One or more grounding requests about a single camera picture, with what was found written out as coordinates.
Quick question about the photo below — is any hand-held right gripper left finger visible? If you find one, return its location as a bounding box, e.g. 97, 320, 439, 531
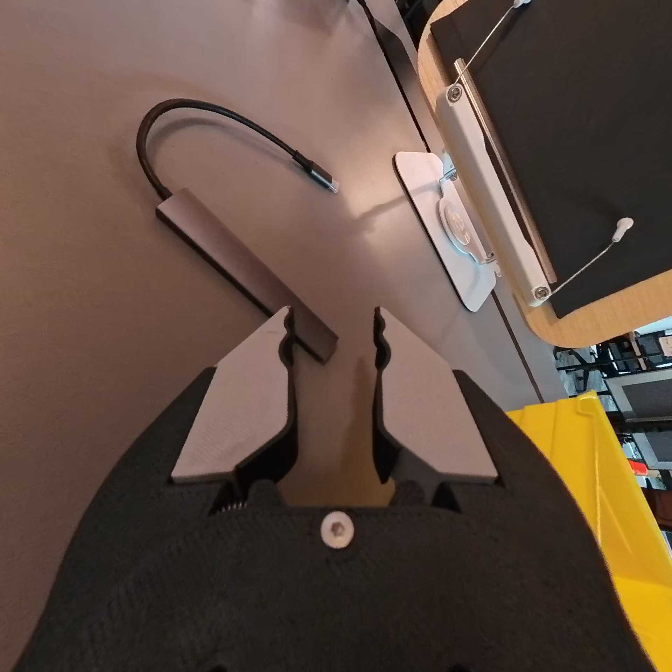
170, 304, 298, 484

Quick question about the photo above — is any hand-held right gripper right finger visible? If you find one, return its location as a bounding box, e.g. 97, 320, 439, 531
372, 307, 501, 486

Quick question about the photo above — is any slim grey usb hub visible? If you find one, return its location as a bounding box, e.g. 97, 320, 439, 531
155, 187, 339, 364

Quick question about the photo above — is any slim grey usb-c plug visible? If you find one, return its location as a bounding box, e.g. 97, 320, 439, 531
292, 150, 341, 198

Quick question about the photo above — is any long black hub cable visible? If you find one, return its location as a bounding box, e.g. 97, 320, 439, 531
135, 98, 306, 204

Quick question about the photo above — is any yellow storage bin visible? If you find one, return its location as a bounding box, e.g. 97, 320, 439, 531
505, 390, 672, 672

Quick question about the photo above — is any grey framed panel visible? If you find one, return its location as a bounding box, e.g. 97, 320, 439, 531
604, 366, 672, 422

